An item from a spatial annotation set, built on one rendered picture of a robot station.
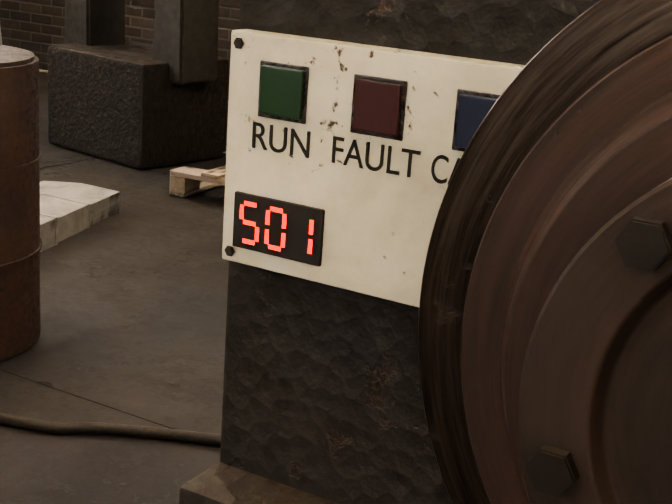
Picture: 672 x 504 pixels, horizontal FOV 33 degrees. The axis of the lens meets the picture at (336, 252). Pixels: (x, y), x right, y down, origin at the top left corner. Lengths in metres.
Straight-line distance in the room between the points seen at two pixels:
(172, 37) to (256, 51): 5.10
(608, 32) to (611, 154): 0.07
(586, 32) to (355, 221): 0.29
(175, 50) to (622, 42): 5.39
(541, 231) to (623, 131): 0.07
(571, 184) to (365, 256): 0.28
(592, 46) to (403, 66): 0.22
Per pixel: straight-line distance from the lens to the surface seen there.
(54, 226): 4.62
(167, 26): 5.97
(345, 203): 0.83
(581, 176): 0.58
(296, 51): 0.83
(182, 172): 5.42
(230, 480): 0.96
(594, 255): 0.52
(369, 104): 0.80
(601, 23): 0.60
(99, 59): 6.13
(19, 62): 3.34
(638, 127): 0.57
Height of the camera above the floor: 1.32
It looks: 16 degrees down
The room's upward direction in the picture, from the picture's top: 4 degrees clockwise
